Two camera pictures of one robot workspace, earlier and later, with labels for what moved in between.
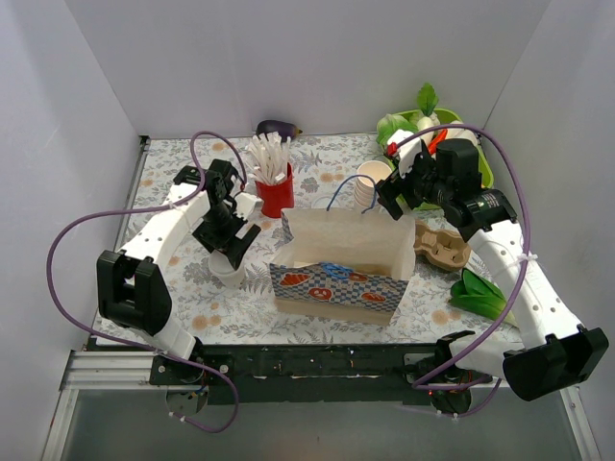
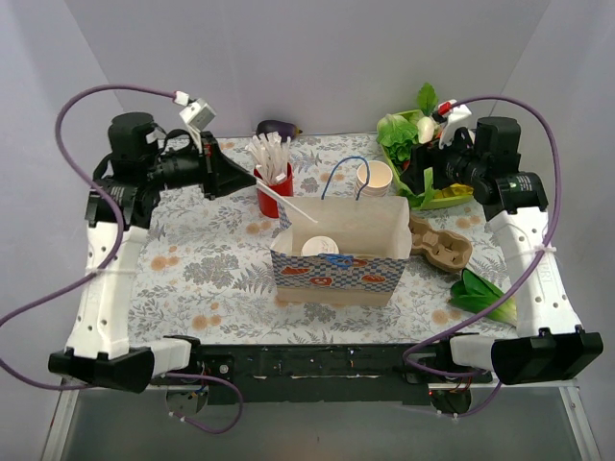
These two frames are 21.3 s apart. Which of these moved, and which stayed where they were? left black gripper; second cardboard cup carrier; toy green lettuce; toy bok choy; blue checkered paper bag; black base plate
Moved: left black gripper; blue checkered paper bag
Stayed: second cardboard cup carrier; black base plate; toy bok choy; toy green lettuce
